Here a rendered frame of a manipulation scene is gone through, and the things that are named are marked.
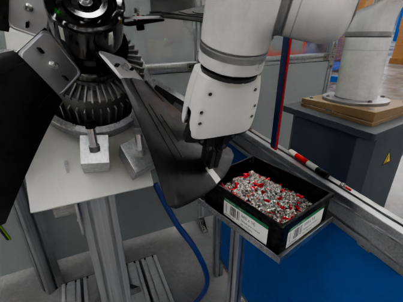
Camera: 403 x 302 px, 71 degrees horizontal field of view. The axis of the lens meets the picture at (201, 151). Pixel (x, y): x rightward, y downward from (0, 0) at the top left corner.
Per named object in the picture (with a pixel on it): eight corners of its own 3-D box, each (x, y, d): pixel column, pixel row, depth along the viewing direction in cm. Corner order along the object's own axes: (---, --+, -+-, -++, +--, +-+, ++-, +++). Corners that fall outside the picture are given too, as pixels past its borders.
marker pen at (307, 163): (288, 148, 76) (325, 174, 64) (292, 148, 76) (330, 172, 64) (287, 154, 76) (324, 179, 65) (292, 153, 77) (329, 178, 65)
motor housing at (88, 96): (48, 138, 62) (34, 115, 50) (33, 48, 67) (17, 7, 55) (149, 123, 71) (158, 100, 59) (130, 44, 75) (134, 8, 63)
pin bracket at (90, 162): (83, 147, 64) (79, 135, 56) (108, 147, 66) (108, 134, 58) (83, 173, 63) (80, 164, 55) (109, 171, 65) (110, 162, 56)
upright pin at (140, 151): (134, 153, 61) (131, 125, 58) (144, 151, 61) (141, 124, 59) (137, 157, 59) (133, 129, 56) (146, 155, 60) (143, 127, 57)
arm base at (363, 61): (336, 93, 101) (345, 37, 94) (397, 100, 88) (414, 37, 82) (311, 100, 89) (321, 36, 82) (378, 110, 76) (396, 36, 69)
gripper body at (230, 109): (250, 46, 40) (234, 112, 47) (183, 48, 36) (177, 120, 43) (280, 70, 35) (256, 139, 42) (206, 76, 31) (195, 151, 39)
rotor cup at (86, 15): (30, 36, 52) (8, -23, 40) (97, 7, 58) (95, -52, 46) (81, 96, 52) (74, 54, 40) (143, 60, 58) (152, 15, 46)
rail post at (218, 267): (211, 271, 146) (215, 132, 111) (219, 269, 147) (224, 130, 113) (215, 277, 142) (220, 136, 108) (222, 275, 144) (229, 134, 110)
